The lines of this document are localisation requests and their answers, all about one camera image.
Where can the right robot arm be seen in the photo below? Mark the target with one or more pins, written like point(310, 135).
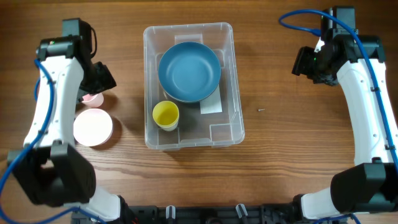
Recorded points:
point(357, 64)

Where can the clear plastic storage container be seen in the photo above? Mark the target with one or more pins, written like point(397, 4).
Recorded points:
point(194, 129)

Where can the dark blue bowl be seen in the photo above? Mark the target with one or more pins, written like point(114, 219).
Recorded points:
point(189, 72)

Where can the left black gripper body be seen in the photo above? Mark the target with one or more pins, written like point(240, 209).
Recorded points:
point(103, 78)

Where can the pink bowl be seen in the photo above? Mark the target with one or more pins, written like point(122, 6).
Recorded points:
point(92, 127)

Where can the white label in container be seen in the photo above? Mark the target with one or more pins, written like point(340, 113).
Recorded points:
point(212, 104)

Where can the pink plastic cup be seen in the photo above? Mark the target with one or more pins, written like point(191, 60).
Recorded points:
point(93, 101)

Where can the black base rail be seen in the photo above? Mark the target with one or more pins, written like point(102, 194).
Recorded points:
point(263, 214)

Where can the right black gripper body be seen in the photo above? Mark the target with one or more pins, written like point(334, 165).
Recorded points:
point(301, 62)

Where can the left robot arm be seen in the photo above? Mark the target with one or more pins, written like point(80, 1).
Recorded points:
point(49, 168)

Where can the cream plastic cup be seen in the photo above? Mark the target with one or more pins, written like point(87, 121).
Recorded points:
point(168, 127)

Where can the yellow plastic cup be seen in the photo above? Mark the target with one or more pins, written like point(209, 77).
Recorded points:
point(165, 113)

